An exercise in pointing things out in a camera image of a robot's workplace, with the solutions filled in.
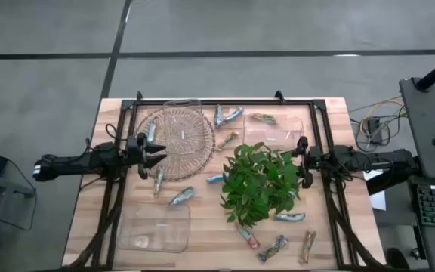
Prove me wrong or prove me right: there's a silver blue granola bar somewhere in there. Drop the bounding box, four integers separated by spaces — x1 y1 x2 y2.
168 186 196 206
147 119 158 145

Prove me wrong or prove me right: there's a white paper sheet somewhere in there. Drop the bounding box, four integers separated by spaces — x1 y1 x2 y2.
362 168 387 212

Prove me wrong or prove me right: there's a black plastic plant pot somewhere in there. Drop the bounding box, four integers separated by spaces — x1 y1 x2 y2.
219 141 302 229

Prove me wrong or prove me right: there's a glass side table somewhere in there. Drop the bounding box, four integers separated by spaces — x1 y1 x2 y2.
0 158 38 272

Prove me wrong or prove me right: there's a black metal table frame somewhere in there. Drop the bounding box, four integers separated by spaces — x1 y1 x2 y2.
66 97 390 271

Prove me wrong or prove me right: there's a round woven placemat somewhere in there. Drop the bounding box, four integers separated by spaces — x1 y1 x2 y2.
133 107 217 183

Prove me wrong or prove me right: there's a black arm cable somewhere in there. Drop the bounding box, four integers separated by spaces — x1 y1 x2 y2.
105 122 119 141

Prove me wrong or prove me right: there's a black floor cable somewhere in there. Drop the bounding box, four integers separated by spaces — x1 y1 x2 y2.
349 96 407 153

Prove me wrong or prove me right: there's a blue red green granola bar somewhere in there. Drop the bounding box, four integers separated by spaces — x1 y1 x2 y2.
235 223 261 251

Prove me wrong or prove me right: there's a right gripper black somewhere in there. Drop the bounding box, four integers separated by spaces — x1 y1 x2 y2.
283 135 316 190

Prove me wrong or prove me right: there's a brown granola bar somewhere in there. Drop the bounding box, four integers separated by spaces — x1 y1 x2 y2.
299 230 317 265

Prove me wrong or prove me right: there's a clear plastic bin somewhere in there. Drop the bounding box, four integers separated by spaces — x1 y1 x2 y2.
117 202 192 254
162 98 205 156
242 113 305 153

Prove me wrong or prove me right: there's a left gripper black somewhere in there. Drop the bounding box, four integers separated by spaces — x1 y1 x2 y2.
125 131 168 181

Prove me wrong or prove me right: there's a yellow cable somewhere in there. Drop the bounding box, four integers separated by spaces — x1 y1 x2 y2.
359 98 407 138

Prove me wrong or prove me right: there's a black caster wheel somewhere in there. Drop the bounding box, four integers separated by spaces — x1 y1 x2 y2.
385 247 411 270

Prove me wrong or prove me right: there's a black power adapter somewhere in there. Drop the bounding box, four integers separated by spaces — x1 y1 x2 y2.
366 117 383 145

